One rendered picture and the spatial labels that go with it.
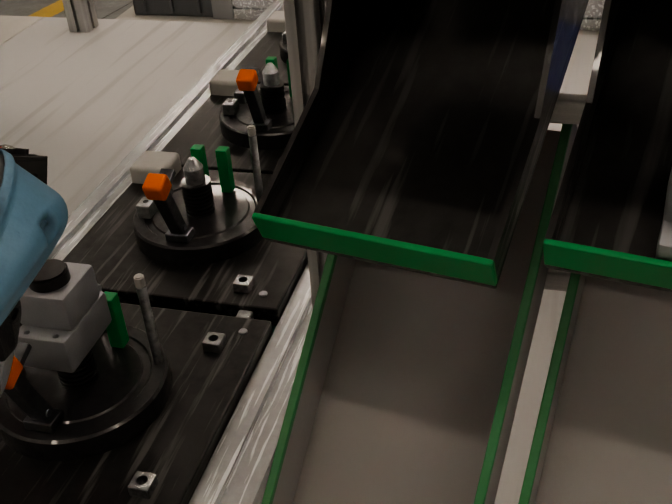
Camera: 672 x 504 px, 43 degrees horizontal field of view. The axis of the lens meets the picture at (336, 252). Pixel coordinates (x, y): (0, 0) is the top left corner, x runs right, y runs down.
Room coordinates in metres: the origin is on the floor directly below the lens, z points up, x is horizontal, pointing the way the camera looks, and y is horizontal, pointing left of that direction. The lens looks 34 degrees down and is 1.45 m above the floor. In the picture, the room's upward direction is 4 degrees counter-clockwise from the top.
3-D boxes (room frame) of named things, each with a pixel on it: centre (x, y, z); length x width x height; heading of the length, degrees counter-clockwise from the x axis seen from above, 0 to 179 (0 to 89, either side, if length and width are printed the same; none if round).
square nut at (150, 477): (0.42, 0.15, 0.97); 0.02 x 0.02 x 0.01; 73
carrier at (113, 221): (0.76, 0.14, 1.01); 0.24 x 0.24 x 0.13; 73
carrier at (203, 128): (1.00, 0.06, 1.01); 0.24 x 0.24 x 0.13; 73
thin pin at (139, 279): (0.53, 0.15, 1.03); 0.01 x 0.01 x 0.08
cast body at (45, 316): (0.53, 0.21, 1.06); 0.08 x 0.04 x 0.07; 163
